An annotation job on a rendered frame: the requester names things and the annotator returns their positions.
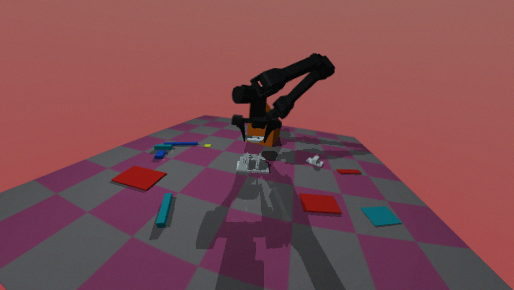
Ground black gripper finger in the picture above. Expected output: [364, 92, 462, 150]
[236, 124, 245, 142]
[264, 125, 276, 143]

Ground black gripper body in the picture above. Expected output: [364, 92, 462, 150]
[231, 103, 282, 128]

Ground teal flat square tile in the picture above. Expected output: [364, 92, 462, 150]
[361, 206, 402, 226]

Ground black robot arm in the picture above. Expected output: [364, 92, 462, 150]
[232, 53, 335, 129]

